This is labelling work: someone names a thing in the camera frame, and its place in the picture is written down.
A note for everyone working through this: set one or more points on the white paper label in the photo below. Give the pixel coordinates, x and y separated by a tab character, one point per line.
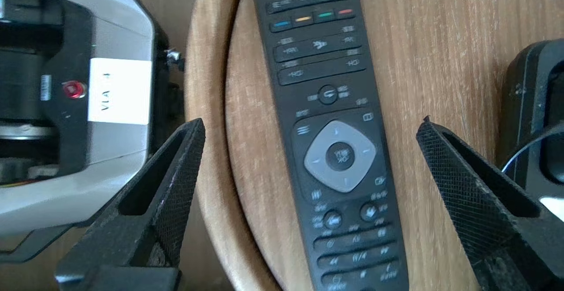
121	90

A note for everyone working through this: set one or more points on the red round button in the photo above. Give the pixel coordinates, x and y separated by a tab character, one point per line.
74	90

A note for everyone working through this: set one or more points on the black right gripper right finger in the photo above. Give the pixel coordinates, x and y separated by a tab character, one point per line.
498	238

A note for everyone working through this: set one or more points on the round wooden nightstand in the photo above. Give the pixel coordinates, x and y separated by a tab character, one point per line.
440	40

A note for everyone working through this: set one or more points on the black TV remote control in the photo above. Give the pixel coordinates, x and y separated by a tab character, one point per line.
326	84

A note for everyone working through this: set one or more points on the black white desk telephone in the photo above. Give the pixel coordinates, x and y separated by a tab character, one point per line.
517	106

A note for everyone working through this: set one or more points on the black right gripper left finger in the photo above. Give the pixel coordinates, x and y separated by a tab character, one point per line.
132	247

